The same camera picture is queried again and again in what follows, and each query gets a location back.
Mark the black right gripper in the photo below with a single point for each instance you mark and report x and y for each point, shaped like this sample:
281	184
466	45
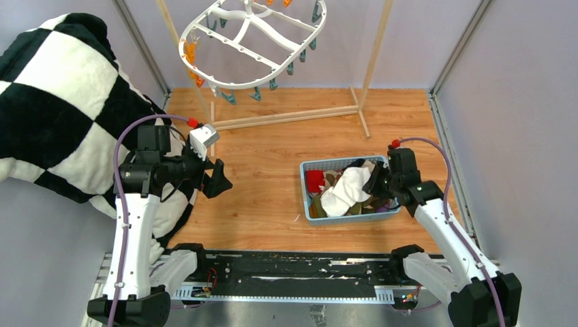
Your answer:
373	187

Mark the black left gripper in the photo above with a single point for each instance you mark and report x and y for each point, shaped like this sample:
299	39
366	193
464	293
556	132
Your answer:
212	185

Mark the white sock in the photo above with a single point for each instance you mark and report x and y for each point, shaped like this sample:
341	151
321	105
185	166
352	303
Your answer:
333	205
349	187

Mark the light blue plastic basket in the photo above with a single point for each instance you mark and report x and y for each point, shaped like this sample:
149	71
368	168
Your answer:
332	164

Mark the red sock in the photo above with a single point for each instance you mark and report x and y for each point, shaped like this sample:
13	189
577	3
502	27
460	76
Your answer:
314	180

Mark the green brown striped sock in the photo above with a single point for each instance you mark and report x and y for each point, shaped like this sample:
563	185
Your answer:
316	210

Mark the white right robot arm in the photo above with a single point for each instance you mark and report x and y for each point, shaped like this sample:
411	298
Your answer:
473	289

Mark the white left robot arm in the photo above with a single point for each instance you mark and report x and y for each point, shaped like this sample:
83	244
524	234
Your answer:
132	296

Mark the white round clip hanger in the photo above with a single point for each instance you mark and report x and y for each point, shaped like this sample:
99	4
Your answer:
245	45

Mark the black white checkered blanket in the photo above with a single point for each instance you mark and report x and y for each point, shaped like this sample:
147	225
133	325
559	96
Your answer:
66	107

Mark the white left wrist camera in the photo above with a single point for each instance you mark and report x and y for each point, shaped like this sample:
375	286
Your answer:
201	137

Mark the wooden drying rack frame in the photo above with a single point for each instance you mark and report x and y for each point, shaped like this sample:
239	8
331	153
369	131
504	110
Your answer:
293	113

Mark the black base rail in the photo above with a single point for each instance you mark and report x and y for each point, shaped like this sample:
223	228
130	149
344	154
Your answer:
290	275

